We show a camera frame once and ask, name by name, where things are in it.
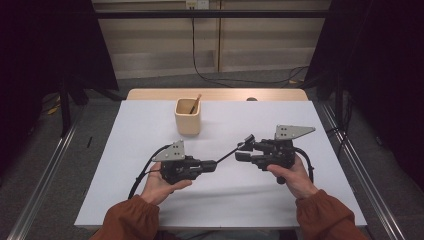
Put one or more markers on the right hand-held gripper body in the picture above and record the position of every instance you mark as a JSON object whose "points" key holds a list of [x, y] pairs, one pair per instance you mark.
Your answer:
{"points": [[276, 153]]}

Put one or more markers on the black brush with black head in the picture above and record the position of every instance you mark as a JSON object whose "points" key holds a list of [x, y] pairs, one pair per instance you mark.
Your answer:
{"points": [[228, 155]]}

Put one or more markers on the person's right hand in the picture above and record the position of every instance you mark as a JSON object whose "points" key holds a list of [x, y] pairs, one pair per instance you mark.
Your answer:
{"points": [[298, 181]]}

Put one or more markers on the black stand pole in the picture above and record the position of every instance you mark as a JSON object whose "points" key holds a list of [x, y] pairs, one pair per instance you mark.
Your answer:
{"points": [[65, 110], [339, 100]]}

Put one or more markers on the white wall socket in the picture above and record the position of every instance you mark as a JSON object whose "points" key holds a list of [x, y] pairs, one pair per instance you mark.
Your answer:
{"points": [[196, 4]]}

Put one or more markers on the white table sheet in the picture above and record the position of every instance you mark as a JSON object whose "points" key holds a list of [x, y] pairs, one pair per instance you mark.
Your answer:
{"points": [[233, 200]]}

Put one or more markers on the black horizontal bar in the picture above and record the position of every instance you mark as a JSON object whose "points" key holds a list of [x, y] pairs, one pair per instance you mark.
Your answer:
{"points": [[233, 14]]}

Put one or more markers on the black brush with orange tip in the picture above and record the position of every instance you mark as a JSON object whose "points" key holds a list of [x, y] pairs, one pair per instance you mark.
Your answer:
{"points": [[196, 101]]}

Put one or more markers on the beige square cup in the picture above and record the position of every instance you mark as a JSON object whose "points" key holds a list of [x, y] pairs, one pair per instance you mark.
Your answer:
{"points": [[188, 125]]}

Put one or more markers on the metal floor rail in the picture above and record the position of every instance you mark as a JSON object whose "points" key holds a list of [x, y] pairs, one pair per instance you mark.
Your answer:
{"points": [[388, 218], [46, 176]]}

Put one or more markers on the person's left hand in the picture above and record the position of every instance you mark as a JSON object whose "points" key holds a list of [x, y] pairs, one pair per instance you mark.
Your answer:
{"points": [[156, 188]]}

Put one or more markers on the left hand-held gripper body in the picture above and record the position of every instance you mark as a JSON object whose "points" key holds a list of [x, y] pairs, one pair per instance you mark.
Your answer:
{"points": [[178, 168]]}

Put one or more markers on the small black floor object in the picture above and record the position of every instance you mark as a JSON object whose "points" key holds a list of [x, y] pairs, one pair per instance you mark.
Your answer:
{"points": [[89, 142]]}

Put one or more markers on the dark curtain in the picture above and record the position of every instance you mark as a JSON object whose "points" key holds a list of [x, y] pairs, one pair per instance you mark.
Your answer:
{"points": [[33, 50], [393, 66]]}

